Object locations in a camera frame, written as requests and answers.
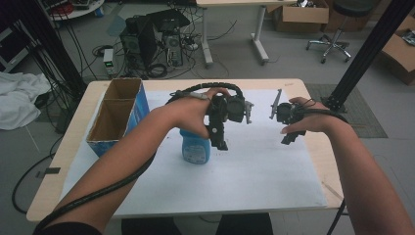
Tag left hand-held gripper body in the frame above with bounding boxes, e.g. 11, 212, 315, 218
205, 94, 247, 152

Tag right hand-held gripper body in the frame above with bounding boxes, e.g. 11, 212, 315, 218
275, 102, 307, 147

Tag blue spray bottle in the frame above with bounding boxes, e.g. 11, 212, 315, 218
179, 128, 211, 165

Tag person's right hand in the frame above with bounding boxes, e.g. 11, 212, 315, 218
280, 96, 333, 135

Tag person's left hand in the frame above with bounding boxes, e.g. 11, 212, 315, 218
168, 86, 232, 140

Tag white paper sheet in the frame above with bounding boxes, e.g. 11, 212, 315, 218
61, 89, 329, 219

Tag white desk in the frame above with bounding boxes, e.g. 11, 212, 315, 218
195, 0, 299, 67

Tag grey floor mat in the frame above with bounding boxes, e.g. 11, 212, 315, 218
304, 82, 390, 139

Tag black office chair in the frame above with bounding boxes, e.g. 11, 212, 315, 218
305, 0, 381, 65

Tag open brown cardboard box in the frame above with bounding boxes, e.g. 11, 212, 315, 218
273, 0, 330, 34

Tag small black computer tower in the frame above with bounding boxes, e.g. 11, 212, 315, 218
161, 31, 184, 69

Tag person's dark trousers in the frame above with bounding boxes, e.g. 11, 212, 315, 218
120, 212, 274, 235

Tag black metal stand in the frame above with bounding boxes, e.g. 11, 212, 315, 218
320, 0, 415, 113

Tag blue cardboard box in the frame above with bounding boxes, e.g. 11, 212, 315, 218
85, 77, 152, 159

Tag large black computer tower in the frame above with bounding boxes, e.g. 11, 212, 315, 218
118, 15, 159, 71

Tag white power supply unit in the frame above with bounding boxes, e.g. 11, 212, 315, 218
103, 48, 115, 76

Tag light wooden table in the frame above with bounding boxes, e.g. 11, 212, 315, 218
25, 77, 346, 223

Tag person's black sleeve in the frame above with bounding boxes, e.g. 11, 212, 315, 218
32, 221, 104, 235

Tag round white table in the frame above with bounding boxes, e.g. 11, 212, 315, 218
41, 0, 106, 23

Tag white cloth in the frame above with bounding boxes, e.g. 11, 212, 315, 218
0, 70, 52, 131

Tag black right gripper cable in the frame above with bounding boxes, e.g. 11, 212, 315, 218
298, 98, 350, 125

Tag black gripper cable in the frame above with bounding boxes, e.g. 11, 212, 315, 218
298, 98, 350, 125
32, 81, 247, 235

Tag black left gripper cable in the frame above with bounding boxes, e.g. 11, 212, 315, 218
32, 81, 247, 235

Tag black stand with cables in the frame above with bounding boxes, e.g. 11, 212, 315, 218
0, 0, 88, 101

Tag black floor cable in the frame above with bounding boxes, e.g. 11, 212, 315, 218
11, 136, 64, 215

